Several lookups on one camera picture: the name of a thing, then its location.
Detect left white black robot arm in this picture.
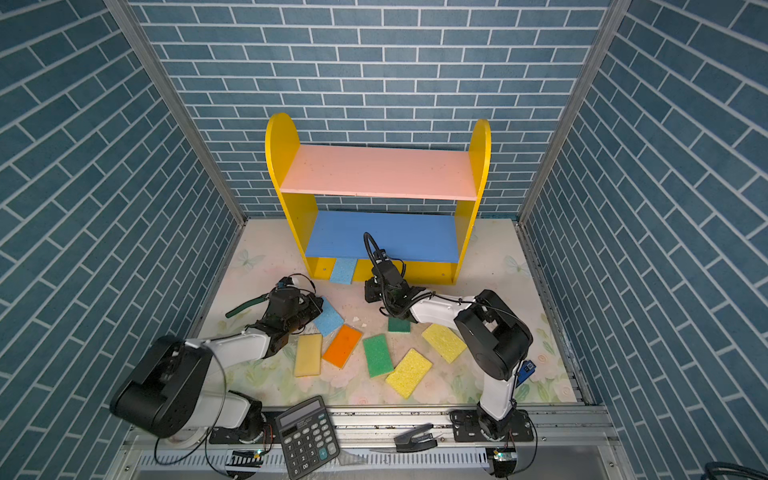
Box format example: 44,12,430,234
109,275,324,443

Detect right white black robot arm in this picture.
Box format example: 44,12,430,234
365,256,533,440

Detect yellow pink blue shelf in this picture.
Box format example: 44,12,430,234
265,113,492,285

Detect dark green scrub sponge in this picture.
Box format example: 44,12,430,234
388,317,412,333

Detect pale yellow sponge left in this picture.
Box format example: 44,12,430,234
294,334,323,378

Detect orange sponge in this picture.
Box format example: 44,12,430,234
322,324,362,369

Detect bright green sponge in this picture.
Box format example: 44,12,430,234
363,334,394,378

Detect yellow sponge right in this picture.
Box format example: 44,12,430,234
422,324,467,364

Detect yellow sponge front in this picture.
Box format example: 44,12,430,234
386,349,433,399

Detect black desk calculator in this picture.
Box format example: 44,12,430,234
275,396,341,479

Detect black binder clip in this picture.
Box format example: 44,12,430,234
394,423,438,453

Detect green handled pliers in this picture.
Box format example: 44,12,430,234
225,293,269,319

